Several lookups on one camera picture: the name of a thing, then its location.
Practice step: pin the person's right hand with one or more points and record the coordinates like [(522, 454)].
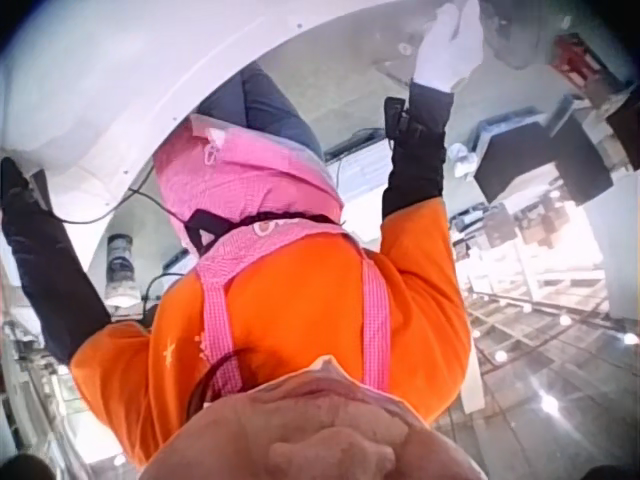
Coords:
[(445, 55)]

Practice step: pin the person's legs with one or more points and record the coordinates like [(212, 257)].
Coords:
[(265, 107)]

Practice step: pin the white rack with parts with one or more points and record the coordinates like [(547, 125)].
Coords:
[(530, 250)]

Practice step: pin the grey cylinder canister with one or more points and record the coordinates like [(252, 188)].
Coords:
[(122, 270)]

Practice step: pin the white crumpled cloth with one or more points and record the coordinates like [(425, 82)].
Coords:
[(462, 160)]

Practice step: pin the large white curved panel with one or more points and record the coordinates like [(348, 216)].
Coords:
[(125, 70)]

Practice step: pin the black box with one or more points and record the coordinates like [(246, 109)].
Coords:
[(515, 157), (582, 155)]

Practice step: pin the red crate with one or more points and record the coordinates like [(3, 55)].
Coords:
[(580, 57)]

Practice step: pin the black wrist band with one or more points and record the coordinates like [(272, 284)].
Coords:
[(398, 117)]

